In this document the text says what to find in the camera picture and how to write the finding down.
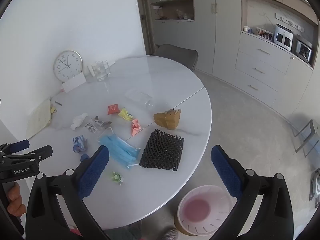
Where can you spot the white tissue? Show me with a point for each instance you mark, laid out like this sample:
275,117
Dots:
78,122

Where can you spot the blue patterned paper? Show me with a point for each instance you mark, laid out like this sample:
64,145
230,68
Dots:
79,143

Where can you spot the white wall hook rail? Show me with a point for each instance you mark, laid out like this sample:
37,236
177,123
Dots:
290,22

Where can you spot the round white wall clock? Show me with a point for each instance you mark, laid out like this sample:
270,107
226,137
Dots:
67,66

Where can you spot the tall grey wardrobe cabinet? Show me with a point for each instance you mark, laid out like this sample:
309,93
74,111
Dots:
225,30

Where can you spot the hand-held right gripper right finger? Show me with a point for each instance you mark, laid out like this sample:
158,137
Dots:
226,172

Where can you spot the pink paper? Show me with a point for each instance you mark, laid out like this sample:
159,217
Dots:
135,127

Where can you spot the red floral clothing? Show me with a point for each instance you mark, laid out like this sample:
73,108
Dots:
75,231

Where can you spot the clear plastic bag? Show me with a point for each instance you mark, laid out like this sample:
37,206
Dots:
181,15

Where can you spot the white dish rack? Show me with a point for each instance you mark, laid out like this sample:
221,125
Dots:
265,34

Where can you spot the small white cup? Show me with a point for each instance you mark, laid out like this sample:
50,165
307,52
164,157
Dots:
247,29

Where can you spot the grey chair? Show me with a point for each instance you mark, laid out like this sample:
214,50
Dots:
175,55

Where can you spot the person's left leg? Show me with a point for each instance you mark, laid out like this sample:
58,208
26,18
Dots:
130,233

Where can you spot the clear plastic container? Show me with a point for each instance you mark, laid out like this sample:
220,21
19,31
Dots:
138,97

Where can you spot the person's left hand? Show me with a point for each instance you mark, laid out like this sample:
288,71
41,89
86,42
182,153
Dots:
15,197

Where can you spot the pink trash bin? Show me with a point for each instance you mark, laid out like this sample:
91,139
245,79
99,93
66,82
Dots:
197,207

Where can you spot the small blue wrapper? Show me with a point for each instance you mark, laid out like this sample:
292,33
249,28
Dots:
84,157

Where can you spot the black foam mesh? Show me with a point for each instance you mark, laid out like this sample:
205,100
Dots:
162,151

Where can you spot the white card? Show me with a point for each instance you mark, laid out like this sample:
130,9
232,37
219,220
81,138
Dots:
73,83

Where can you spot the green paper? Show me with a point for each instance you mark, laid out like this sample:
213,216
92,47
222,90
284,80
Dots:
117,177

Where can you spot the grey round floor appliance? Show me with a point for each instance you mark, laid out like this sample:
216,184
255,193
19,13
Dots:
315,185

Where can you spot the silver toaster oven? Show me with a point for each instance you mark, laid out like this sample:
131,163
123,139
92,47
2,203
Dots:
303,51

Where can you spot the red wrapper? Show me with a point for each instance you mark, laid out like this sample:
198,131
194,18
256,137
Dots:
113,109

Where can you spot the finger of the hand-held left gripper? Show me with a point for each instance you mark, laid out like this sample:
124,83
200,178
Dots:
20,145
40,153

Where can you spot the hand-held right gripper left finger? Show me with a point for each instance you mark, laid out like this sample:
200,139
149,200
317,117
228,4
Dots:
93,172

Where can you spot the person's right slipper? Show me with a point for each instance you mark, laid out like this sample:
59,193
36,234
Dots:
171,233

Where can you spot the clear printed plastic wrapper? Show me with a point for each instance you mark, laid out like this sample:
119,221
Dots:
96,124

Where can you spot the blue face mask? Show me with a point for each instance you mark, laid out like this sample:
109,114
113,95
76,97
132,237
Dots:
120,148

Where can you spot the white countertop appliance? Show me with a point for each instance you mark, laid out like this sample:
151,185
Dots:
282,37

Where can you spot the wooden wall niche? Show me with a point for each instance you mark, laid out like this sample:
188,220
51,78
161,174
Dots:
172,10

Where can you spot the yellow sticky notes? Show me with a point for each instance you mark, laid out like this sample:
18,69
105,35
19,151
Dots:
53,110

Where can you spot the metal frame stool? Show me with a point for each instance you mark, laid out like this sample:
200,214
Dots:
303,135

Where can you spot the beige notebook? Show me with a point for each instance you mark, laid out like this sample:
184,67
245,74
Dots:
37,120

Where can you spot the yellow paper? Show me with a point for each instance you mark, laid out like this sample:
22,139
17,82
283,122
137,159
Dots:
125,114

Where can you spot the brown door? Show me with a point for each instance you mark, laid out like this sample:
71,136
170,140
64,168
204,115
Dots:
146,17

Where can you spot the grey drawer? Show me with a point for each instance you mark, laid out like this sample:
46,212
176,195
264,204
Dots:
253,88
260,70
265,52

